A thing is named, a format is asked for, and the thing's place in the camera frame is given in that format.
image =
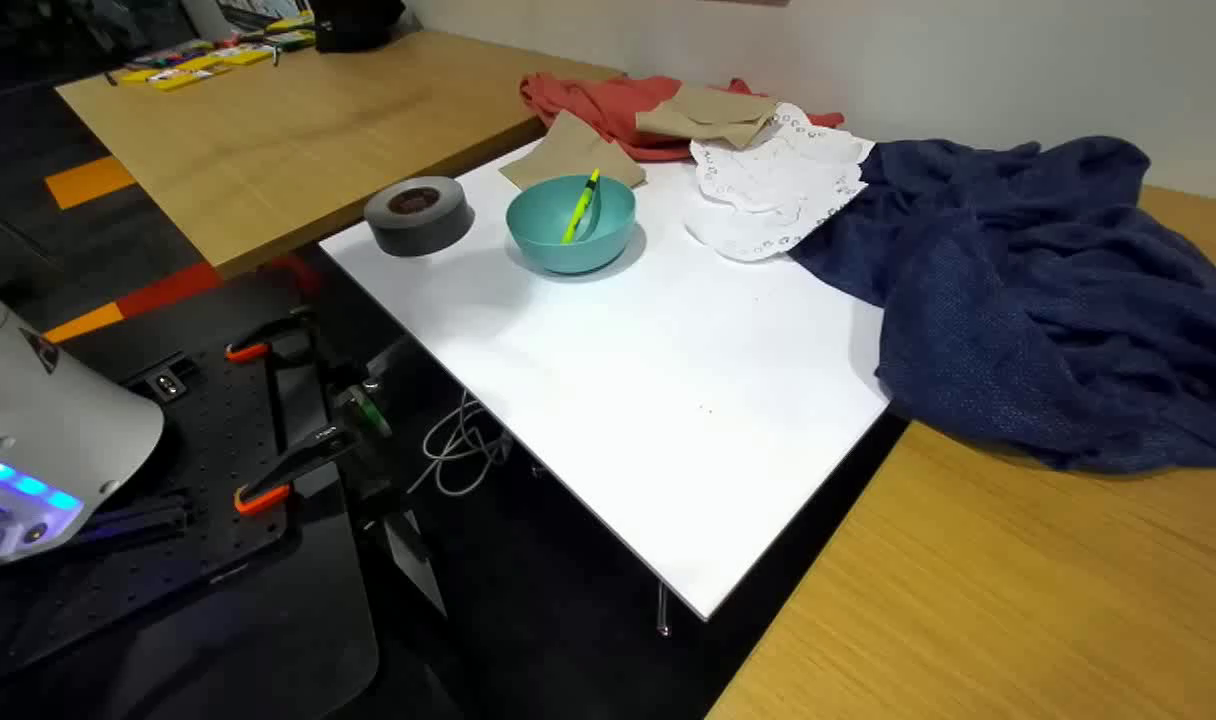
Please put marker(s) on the black bag on far table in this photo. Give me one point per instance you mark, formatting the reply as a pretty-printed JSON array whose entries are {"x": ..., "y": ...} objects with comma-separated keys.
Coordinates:
[{"x": 352, "y": 26}]

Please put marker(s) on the brown paper napkin on cloth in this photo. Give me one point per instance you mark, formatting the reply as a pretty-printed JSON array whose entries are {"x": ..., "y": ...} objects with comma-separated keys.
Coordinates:
[{"x": 711, "y": 113}]

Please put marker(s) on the orange handled clamp front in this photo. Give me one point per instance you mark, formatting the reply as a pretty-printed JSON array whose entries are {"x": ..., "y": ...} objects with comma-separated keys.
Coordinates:
[{"x": 277, "y": 486}]

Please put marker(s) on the white cloth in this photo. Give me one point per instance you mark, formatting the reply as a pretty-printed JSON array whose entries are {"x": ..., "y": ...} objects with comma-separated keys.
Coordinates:
[{"x": 766, "y": 199}]

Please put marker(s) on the red cloth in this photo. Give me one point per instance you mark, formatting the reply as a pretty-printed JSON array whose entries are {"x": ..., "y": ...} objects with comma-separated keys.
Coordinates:
[{"x": 612, "y": 107}]

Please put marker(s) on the dark blue cloth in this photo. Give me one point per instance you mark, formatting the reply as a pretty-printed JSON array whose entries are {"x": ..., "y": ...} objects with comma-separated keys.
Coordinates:
[{"x": 1028, "y": 301}]

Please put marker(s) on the yellow items on far table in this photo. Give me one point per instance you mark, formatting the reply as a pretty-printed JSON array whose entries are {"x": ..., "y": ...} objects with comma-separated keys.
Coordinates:
[{"x": 213, "y": 58}]

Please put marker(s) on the yellow pen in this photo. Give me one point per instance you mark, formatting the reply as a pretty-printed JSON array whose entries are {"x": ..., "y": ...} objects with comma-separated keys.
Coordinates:
[{"x": 582, "y": 208}]

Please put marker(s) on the green bowl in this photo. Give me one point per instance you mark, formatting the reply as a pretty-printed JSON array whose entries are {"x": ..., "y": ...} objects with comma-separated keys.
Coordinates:
[{"x": 537, "y": 216}]

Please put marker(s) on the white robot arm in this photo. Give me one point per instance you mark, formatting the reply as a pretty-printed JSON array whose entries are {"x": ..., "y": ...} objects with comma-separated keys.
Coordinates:
[{"x": 69, "y": 440}]

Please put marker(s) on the orange handled clamp rear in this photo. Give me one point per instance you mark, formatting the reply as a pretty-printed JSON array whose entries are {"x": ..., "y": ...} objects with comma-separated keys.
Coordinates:
[{"x": 277, "y": 341}]

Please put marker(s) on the grey duct tape roll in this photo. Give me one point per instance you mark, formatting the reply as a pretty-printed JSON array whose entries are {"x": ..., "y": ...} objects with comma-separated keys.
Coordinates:
[{"x": 419, "y": 216}]

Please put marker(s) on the brown paper napkin near bowl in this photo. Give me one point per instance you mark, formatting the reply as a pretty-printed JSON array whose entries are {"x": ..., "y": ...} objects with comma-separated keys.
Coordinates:
[{"x": 572, "y": 150}]

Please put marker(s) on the orange handled clamp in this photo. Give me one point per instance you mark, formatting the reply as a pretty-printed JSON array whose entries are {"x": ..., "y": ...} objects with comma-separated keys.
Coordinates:
[
  {"x": 277, "y": 486},
  {"x": 277, "y": 341}
]

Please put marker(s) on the green clamp part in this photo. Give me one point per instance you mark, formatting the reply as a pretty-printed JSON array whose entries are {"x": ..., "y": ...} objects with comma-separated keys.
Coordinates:
[{"x": 365, "y": 415}]

